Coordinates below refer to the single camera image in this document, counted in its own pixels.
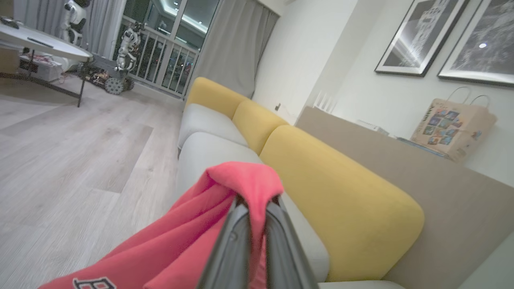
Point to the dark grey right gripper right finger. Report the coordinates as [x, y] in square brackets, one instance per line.
[285, 257]

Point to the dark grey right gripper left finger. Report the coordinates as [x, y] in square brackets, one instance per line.
[229, 257]

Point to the red garment with black lettering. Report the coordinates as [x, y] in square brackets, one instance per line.
[160, 249]

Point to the yellow sofa back cushion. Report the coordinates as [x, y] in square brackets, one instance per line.
[213, 94]
[257, 122]
[345, 200]

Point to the white flat box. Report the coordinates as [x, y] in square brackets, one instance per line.
[371, 126]

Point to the blue flat book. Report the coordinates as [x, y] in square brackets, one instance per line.
[421, 146]

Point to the beige wooden partition shelf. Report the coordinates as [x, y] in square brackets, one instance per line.
[461, 224]

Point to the white balcony railing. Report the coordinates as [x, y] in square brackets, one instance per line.
[168, 64]

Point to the grey curtain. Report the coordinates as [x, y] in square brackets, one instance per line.
[237, 44]

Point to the brown printed paper bag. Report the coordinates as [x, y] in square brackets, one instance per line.
[457, 128]

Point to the wheeled robot vehicle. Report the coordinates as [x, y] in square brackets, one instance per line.
[108, 74]

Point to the small white humanoid robot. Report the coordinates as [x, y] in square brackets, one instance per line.
[128, 46]

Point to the black framed tower picture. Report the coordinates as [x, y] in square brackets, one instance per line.
[417, 36]

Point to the light sheer curtain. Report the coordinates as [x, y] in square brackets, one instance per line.
[102, 24]

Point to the white oval table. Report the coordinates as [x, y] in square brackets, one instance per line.
[44, 47]

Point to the black framed night picture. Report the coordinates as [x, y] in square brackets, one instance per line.
[482, 44]

